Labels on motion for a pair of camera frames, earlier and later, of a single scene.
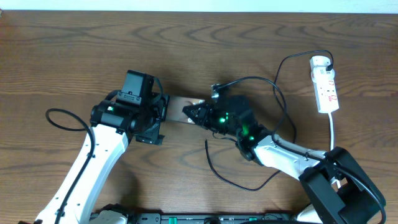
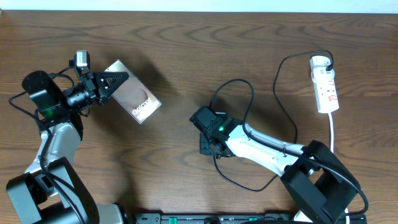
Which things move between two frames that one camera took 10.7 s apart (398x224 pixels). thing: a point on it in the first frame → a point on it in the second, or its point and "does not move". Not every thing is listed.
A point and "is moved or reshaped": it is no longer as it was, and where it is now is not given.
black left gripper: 163,109 → 94,88
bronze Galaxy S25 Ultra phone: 175,106 is moved or reshaped
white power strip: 324,86 does not move
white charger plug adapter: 318,65 does not move
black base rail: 194,218 does not move
